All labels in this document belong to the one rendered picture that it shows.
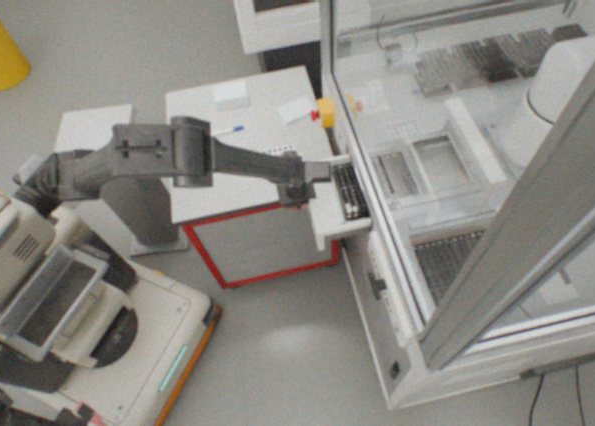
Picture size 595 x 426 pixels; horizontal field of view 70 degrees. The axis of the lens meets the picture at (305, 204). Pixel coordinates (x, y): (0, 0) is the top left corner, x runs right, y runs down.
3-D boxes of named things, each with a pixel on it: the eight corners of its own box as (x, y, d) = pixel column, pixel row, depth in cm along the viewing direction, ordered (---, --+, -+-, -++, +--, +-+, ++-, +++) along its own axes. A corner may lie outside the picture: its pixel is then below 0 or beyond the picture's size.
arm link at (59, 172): (46, 164, 92) (47, 189, 92) (59, 158, 85) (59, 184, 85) (91, 166, 98) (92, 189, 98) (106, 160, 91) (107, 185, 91)
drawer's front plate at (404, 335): (400, 348, 108) (405, 337, 99) (367, 248, 124) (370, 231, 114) (406, 346, 109) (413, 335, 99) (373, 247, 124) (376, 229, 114)
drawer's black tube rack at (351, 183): (346, 224, 126) (346, 214, 121) (331, 178, 135) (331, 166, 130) (417, 209, 127) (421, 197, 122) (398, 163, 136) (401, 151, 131)
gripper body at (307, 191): (317, 200, 116) (315, 185, 109) (280, 208, 115) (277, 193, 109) (312, 180, 119) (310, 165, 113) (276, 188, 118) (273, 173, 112)
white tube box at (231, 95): (217, 111, 164) (214, 101, 160) (215, 96, 169) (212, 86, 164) (249, 105, 165) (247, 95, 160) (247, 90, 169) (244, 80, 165)
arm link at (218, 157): (159, 118, 66) (162, 187, 65) (188, 113, 63) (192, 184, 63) (284, 151, 105) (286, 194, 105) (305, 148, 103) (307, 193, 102)
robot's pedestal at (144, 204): (131, 256, 219) (45, 170, 154) (137, 207, 235) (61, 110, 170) (188, 249, 219) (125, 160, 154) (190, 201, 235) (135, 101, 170)
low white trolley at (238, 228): (224, 298, 204) (172, 222, 139) (212, 194, 236) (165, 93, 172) (341, 272, 207) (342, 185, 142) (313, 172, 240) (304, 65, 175)
